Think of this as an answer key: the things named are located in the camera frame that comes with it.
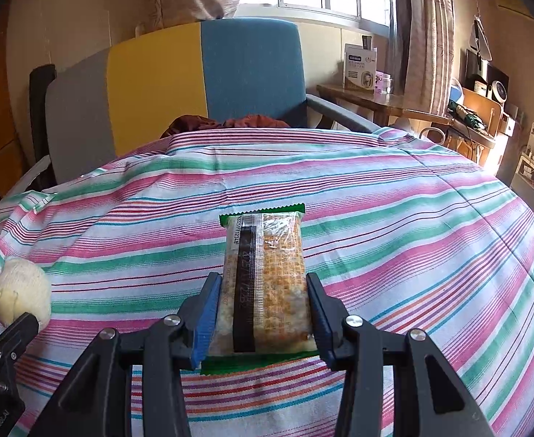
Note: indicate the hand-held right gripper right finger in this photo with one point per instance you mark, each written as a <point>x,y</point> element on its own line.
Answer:
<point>321,323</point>

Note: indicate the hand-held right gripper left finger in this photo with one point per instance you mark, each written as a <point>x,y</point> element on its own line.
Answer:
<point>203,332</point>

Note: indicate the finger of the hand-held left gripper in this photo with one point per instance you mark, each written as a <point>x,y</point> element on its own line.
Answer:
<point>16,337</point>

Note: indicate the beige sock ball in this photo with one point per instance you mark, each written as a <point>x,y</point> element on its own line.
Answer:
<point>19,291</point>

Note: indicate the green-edged cracker packet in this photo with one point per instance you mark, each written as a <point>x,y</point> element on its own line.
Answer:
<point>271,291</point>

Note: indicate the striped tablecloth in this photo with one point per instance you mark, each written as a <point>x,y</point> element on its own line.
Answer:
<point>385,218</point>

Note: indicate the maroon cloth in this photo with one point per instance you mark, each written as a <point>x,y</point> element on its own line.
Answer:
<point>194,124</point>

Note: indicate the black rolled mat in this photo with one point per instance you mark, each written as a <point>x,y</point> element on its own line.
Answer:
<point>39,100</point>

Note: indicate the wooden side table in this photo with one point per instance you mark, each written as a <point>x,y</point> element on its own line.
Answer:
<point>376,102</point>

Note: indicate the small purple box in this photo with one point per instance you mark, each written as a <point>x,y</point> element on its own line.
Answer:
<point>379,83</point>

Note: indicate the small clear jar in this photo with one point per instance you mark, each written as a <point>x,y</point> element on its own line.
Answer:
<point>388,84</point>

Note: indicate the green umbrella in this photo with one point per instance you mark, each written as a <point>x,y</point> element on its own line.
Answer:
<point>465,114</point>

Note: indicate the white appliance carton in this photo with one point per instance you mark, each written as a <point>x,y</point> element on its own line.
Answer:
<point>360,70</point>

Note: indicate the grey yellow blue armchair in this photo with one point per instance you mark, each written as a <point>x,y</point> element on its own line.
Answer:
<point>249,68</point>

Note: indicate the wooden desk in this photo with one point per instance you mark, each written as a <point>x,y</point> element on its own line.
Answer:
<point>476,104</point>

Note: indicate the blue white container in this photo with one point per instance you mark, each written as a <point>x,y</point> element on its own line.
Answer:
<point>457,91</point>

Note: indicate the white round fan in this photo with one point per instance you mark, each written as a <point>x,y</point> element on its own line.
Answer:
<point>498,91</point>

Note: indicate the black monitor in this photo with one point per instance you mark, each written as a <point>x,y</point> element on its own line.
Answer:
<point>494,73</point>

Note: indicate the grey hanging bag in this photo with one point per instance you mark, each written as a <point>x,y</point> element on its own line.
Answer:
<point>481,41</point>

